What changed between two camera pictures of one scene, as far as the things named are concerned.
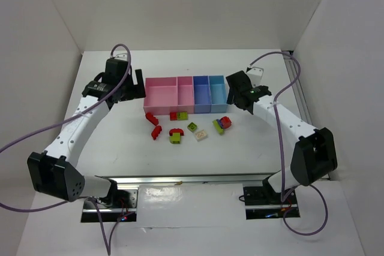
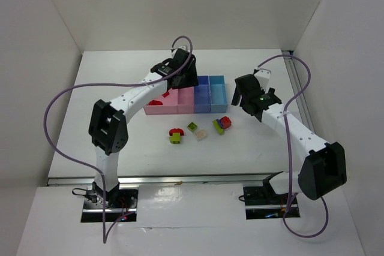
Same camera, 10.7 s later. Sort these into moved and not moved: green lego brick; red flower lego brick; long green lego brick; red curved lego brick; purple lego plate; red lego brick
Moved: red lego brick; green lego brick
Not moved: red flower lego brick; purple lego plate; red curved lego brick; long green lego brick
